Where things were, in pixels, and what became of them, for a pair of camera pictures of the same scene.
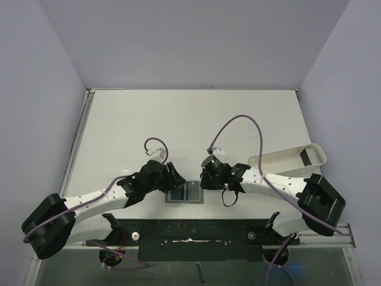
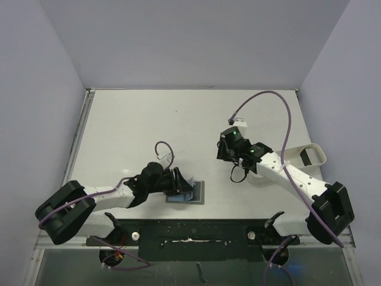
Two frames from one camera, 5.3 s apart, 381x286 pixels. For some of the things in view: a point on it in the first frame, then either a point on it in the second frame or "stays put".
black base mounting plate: x=200 y=239 stays put
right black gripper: x=206 y=181 to x=222 y=149
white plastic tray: x=290 y=161 stays put
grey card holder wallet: x=190 y=192 stays put
